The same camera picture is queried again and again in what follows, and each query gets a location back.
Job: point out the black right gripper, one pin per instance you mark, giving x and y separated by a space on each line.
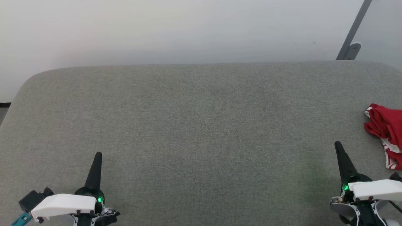
345 207

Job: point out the red and white jersey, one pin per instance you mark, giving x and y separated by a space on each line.
388 125

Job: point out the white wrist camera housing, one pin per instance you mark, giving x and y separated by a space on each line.
62 205
377 190

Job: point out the black camera connector block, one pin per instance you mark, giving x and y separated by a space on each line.
396 176
33 199

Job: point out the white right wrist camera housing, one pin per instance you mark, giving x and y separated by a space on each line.
377 190

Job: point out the black skirting strip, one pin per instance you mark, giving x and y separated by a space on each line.
4 105

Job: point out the grey fabric sofa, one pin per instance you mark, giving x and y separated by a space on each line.
201 141

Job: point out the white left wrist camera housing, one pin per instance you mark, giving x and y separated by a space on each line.
62 205

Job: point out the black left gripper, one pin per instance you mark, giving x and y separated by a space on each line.
100 207

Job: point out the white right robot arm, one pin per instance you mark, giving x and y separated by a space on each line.
391 223

